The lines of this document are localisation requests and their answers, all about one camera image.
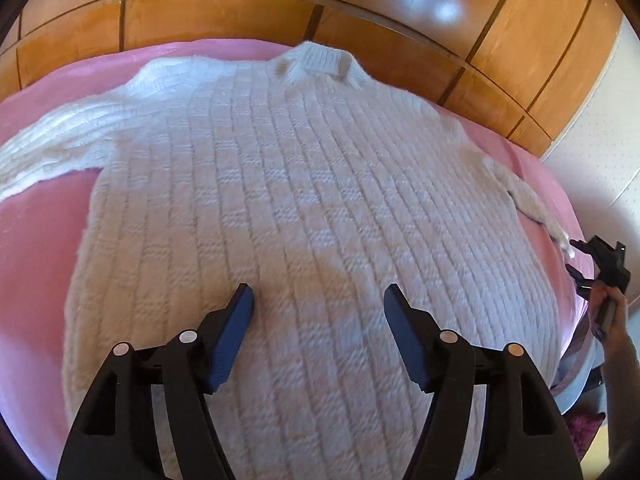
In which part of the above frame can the white knitted sweater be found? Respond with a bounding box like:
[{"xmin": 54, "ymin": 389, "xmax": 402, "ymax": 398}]
[{"xmin": 1, "ymin": 42, "xmax": 567, "ymax": 479}]

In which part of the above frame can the person's right forearm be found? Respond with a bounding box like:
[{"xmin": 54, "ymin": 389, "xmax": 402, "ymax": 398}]
[{"xmin": 602, "ymin": 330, "xmax": 639, "ymax": 460}]

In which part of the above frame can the person's right hand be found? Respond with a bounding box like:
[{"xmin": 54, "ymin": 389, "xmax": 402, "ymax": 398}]
[{"xmin": 588, "ymin": 281, "xmax": 628, "ymax": 359}]

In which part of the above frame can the white mattress side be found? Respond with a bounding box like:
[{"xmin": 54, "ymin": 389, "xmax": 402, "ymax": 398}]
[{"xmin": 550, "ymin": 314, "xmax": 598, "ymax": 414}]

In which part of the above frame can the orange wooden wardrobe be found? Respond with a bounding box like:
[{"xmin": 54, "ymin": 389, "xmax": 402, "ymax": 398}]
[{"xmin": 1, "ymin": 0, "xmax": 623, "ymax": 155}]

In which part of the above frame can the pink bed sheet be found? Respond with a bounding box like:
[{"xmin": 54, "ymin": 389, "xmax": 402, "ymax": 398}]
[{"xmin": 0, "ymin": 38, "xmax": 597, "ymax": 480}]

